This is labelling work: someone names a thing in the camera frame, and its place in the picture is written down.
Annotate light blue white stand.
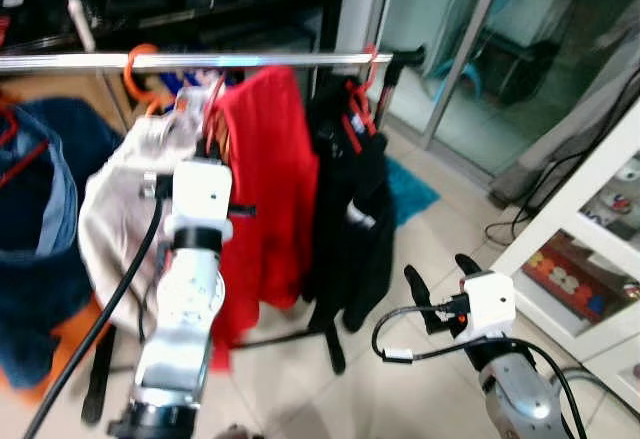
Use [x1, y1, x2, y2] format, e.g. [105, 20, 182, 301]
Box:
[432, 0, 533, 103]

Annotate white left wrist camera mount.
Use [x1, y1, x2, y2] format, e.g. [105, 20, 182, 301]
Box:
[163, 157, 237, 251]

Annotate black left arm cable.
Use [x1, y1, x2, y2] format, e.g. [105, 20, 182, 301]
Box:
[24, 172, 167, 439]

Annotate white boxy appliance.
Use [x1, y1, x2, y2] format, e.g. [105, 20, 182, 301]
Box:
[490, 0, 577, 52]

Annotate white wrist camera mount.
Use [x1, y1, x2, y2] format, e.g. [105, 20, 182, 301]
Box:
[461, 271, 519, 341]
[163, 157, 237, 251]

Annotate white glass door cabinet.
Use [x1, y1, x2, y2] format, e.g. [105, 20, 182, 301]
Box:
[490, 97, 640, 406]

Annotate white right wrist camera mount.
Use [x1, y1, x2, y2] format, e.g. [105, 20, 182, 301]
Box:
[461, 271, 519, 341]

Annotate white plastic tube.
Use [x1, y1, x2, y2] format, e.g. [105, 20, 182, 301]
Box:
[67, 0, 97, 55]

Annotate blue denim jeans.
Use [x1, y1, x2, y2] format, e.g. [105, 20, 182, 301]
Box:
[0, 96, 127, 392]

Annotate black floor cable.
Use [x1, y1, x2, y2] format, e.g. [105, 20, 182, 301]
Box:
[484, 71, 640, 247]

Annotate grey drape curtain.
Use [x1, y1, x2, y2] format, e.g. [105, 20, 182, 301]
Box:
[487, 1, 640, 211]

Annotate teal shaggy rug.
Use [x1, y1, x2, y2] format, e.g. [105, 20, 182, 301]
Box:
[385, 154, 442, 229]

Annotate red jersey navy tan trim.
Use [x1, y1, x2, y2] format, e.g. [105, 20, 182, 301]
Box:
[205, 64, 322, 372]

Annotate aluminium sliding glass door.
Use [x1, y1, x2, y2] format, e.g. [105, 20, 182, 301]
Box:
[335, 0, 640, 176]

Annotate white cotton top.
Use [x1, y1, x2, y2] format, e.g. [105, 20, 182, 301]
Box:
[78, 107, 217, 336]

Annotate black hanging garment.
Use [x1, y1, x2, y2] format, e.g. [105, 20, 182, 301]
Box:
[305, 74, 399, 336]

